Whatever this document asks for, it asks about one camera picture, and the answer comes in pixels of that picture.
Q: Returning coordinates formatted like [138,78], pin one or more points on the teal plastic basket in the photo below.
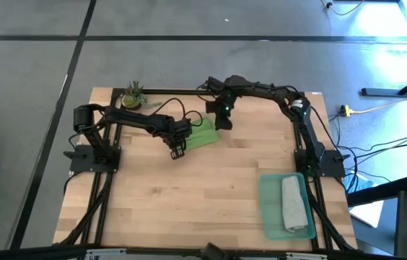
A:
[270,209]

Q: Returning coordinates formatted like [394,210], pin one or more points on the black front crossbar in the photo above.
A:
[26,252]

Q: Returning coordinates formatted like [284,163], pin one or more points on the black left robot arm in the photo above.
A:
[135,119]

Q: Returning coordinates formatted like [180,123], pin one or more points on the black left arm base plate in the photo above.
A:
[81,164]

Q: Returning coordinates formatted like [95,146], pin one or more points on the white paper sheet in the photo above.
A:
[367,215]

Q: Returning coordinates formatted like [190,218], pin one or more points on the black aluminium table frame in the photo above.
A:
[261,92]

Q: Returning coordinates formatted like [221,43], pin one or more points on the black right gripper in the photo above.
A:
[229,95]

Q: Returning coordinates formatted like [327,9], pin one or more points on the light grey microfiber towel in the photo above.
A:
[293,202]

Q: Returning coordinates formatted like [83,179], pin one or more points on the black desk foot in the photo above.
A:
[380,92]

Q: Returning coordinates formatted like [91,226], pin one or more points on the black desk crossbar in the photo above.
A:
[380,191]

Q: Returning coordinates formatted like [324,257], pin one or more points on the potted succulent plant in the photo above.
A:
[131,101]

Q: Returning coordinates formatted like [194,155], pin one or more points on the green microfiber towel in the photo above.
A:
[203,137]

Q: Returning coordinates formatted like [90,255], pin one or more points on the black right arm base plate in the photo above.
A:
[335,169]

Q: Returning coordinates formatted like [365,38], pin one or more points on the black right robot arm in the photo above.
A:
[311,133]

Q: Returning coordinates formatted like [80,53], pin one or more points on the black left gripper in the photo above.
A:
[178,131]

